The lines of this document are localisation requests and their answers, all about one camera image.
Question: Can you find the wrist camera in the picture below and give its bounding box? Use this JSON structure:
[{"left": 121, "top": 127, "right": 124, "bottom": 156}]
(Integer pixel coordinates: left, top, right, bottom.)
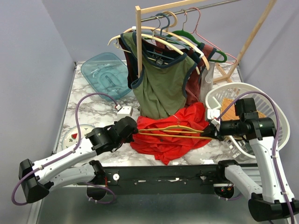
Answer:
[
  {"left": 117, "top": 105, "right": 133, "bottom": 121},
  {"left": 206, "top": 109, "right": 221, "bottom": 126}
]

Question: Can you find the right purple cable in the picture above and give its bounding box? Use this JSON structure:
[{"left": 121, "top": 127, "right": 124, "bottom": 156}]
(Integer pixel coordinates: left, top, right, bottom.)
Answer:
[{"left": 216, "top": 91, "right": 295, "bottom": 224}]

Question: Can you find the green tank top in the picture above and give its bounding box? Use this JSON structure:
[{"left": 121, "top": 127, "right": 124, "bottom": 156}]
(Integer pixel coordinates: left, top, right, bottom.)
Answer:
[{"left": 120, "top": 32, "right": 197, "bottom": 119}]

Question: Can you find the dark maroon tank top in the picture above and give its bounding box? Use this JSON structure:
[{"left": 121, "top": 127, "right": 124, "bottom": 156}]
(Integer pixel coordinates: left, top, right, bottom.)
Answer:
[{"left": 119, "top": 38, "right": 138, "bottom": 89}]

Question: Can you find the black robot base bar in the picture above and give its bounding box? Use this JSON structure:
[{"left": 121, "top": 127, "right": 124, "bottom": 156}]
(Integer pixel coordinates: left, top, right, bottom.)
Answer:
[{"left": 86, "top": 161, "right": 253, "bottom": 201}]

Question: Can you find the blue plastic hanger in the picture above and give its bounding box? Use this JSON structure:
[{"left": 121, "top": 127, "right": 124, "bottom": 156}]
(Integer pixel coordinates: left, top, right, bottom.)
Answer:
[{"left": 141, "top": 11, "right": 201, "bottom": 53}]

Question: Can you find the white translucent garment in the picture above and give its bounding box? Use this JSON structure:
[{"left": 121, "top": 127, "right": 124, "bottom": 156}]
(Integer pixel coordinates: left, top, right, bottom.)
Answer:
[{"left": 199, "top": 62, "right": 215, "bottom": 102}]

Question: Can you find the watermelon pattern plate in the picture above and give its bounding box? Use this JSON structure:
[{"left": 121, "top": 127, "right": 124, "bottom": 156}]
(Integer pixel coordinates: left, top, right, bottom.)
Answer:
[{"left": 62, "top": 124, "right": 94, "bottom": 150}]

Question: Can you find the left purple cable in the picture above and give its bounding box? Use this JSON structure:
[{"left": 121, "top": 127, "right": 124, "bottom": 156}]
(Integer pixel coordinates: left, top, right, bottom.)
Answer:
[{"left": 11, "top": 92, "right": 121, "bottom": 206}]

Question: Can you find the pink wire hanger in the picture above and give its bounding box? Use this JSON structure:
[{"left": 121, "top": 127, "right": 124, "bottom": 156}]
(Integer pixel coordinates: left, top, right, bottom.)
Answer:
[{"left": 189, "top": 7, "right": 237, "bottom": 65}]

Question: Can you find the red tank top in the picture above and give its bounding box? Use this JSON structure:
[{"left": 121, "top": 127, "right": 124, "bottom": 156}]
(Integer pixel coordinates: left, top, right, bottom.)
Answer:
[{"left": 130, "top": 102, "right": 211, "bottom": 165}]

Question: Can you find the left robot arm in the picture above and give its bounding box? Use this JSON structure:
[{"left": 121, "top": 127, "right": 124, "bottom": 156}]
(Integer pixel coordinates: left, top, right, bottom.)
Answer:
[{"left": 18, "top": 117, "right": 138, "bottom": 204}]

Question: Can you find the blue plastic tub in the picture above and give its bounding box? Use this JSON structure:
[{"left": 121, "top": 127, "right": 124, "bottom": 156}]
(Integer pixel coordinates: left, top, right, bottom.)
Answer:
[{"left": 81, "top": 52, "right": 131, "bottom": 100}]

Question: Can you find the purple cable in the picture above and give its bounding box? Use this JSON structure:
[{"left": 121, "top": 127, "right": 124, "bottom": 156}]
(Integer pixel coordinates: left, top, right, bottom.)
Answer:
[
  {"left": 11, "top": 92, "right": 121, "bottom": 206},
  {"left": 216, "top": 91, "right": 295, "bottom": 224}
]

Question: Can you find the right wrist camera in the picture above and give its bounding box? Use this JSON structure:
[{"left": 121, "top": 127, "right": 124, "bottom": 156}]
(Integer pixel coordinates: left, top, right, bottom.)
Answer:
[{"left": 206, "top": 109, "right": 221, "bottom": 126}]

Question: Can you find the green velvet hanger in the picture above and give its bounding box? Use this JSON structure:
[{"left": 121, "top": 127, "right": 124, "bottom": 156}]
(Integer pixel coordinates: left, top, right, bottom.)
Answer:
[{"left": 173, "top": 30, "right": 228, "bottom": 63}]

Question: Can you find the cream wooden hanger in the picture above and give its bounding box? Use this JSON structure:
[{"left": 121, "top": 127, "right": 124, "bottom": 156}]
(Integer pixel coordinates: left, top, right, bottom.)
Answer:
[{"left": 107, "top": 11, "right": 210, "bottom": 75}]

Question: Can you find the yellow hanger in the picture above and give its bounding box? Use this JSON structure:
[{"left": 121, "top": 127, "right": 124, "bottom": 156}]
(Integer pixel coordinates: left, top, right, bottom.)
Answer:
[{"left": 138, "top": 118, "right": 212, "bottom": 140}]

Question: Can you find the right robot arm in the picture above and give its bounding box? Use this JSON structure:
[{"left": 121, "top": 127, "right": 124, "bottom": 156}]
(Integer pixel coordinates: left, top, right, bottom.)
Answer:
[{"left": 201, "top": 98, "right": 299, "bottom": 223}]

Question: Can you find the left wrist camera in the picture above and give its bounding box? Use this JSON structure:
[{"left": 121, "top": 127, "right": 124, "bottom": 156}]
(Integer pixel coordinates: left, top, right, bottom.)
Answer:
[{"left": 117, "top": 105, "right": 133, "bottom": 121}]

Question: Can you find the white laundry basket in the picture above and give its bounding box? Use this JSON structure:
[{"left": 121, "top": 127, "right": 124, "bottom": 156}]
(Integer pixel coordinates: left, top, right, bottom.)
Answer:
[{"left": 205, "top": 82, "right": 290, "bottom": 161}]

